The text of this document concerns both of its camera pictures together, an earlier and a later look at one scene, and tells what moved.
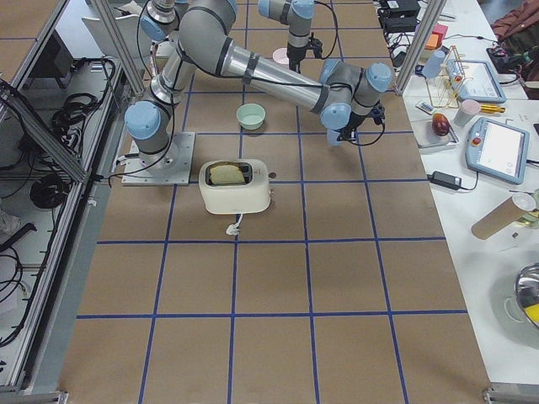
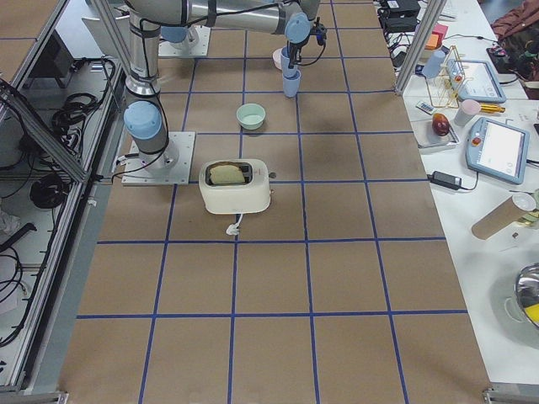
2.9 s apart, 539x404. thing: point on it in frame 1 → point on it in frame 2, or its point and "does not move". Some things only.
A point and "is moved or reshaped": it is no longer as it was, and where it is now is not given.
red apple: (440, 124) does not move
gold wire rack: (443, 90) does not move
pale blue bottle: (431, 68) does not move
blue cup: (332, 137) is moved or reshaped
